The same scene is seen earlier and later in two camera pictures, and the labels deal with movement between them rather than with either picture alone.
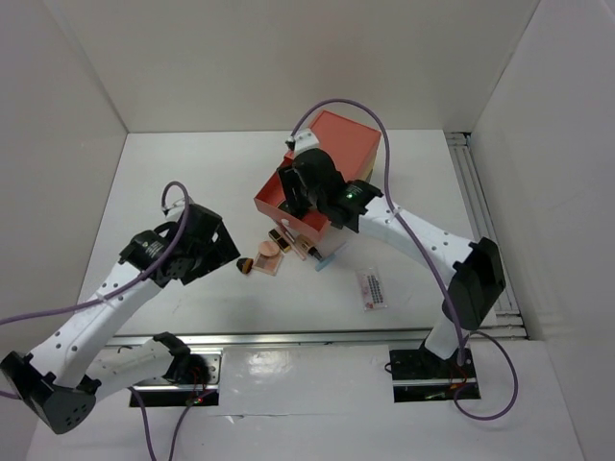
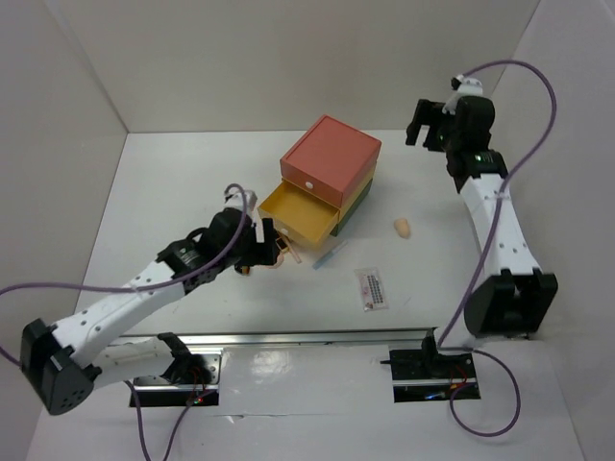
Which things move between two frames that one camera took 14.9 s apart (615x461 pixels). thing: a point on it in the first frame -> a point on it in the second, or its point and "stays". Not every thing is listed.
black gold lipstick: [284, 246] stays
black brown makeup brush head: [245, 264] stays
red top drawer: [314, 225] -> [331, 159]
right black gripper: [290, 180] -> [427, 113]
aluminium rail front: [344, 337] stays
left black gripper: [222, 251] -> [260, 253]
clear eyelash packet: [371, 291] stays
